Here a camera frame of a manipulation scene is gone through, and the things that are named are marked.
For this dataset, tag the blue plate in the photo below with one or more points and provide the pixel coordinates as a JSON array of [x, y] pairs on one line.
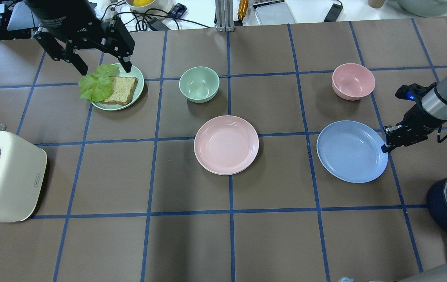
[[351, 151]]

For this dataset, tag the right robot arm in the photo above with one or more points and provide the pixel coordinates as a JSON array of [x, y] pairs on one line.
[[435, 103]]

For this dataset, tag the white toaster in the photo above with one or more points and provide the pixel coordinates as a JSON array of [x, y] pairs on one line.
[[22, 169]]

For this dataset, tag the pink plate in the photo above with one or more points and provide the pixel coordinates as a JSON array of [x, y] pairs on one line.
[[226, 145]]

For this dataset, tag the pink bowl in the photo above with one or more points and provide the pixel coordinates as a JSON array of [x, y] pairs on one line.
[[352, 82]]

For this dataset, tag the digital kitchen scale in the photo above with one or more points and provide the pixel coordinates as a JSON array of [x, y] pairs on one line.
[[273, 12]]

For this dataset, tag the black power adapter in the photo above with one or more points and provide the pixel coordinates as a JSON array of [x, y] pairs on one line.
[[333, 13]]

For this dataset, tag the beige bowl with toys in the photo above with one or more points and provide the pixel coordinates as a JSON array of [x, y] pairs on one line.
[[150, 6]]

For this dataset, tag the green lettuce leaf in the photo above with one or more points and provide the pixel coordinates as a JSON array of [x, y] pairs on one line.
[[97, 86]]

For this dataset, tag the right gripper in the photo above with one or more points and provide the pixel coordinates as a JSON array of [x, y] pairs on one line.
[[417, 114]]

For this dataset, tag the green plate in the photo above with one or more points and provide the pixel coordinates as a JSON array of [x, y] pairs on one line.
[[135, 72]]

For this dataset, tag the green bowl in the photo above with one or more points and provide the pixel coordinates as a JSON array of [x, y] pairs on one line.
[[199, 84]]

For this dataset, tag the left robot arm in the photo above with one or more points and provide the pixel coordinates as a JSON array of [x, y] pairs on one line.
[[46, 11]]

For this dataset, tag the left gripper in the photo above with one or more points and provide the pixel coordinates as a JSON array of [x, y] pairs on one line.
[[63, 18]]

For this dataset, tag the aluminium frame post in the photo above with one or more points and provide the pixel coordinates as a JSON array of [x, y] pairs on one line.
[[224, 16]]

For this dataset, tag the bread slice on plate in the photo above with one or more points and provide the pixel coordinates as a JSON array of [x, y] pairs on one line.
[[122, 90]]

